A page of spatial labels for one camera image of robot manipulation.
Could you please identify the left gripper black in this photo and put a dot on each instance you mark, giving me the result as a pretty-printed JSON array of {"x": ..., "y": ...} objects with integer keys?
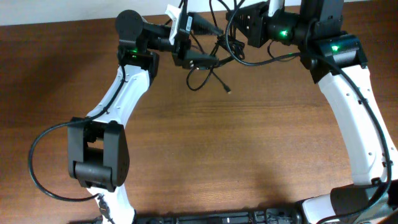
[{"x": 179, "y": 47}]

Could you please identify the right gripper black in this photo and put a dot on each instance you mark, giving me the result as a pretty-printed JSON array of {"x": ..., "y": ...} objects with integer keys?
[{"x": 254, "y": 30}]

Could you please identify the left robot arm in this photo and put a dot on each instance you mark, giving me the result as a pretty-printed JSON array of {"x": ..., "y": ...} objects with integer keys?
[{"x": 98, "y": 157}]

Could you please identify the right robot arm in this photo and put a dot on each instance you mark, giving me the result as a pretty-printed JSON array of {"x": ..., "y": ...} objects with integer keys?
[{"x": 339, "y": 66}]

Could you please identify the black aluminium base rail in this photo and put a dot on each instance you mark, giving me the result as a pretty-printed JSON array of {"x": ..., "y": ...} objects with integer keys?
[{"x": 267, "y": 216}]

